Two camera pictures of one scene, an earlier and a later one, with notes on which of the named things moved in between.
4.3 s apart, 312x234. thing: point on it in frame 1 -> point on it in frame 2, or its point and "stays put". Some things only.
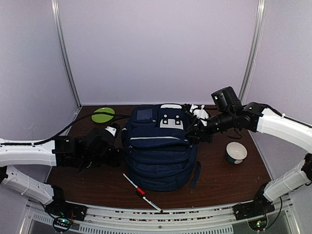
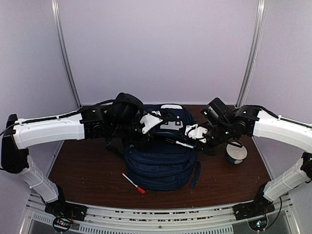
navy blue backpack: (159, 156) stays put
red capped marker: (138, 189) stays put
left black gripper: (117, 159) -> (138, 143)
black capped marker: (149, 202) -> (176, 142)
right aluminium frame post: (253, 50) stays put
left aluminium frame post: (55, 5) stays put
